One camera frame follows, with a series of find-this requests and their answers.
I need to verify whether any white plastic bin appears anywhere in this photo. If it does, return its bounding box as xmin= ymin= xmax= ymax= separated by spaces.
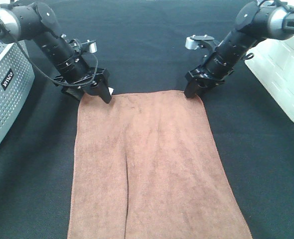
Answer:
xmin=245 ymin=36 xmax=294 ymax=123

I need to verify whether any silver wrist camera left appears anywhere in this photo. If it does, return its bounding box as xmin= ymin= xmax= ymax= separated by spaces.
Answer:
xmin=70 ymin=39 xmax=97 ymax=54

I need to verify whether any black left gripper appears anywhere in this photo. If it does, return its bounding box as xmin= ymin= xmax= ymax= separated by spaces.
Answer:
xmin=54 ymin=67 xmax=112 ymax=104

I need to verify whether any brown towel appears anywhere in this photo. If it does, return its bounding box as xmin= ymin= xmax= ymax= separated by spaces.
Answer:
xmin=68 ymin=90 xmax=252 ymax=239

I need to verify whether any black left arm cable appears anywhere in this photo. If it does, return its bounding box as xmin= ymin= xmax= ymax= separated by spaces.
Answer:
xmin=0 ymin=9 xmax=99 ymax=87

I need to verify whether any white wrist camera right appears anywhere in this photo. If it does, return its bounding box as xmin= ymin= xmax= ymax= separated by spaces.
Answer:
xmin=185 ymin=35 xmax=220 ymax=54

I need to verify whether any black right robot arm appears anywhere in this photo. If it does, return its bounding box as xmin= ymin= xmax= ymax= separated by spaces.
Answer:
xmin=184 ymin=0 xmax=294 ymax=98

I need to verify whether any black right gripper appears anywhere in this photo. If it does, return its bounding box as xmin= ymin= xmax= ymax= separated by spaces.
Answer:
xmin=184 ymin=63 xmax=234 ymax=99

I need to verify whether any white perforated laundry basket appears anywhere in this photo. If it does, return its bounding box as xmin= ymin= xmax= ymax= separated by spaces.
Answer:
xmin=0 ymin=42 xmax=35 ymax=143

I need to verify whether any white towel label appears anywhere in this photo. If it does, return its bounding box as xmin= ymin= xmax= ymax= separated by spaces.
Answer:
xmin=109 ymin=87 xmax=114 ymax=95

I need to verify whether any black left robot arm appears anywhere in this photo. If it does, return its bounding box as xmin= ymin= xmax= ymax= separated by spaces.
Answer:
xmin=0 ymin=0 xmax=112 ymax=104

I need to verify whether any black table cloth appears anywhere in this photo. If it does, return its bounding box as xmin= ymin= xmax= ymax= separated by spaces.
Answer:
xmin=0 ymin=0 xmax=294 ymax=239

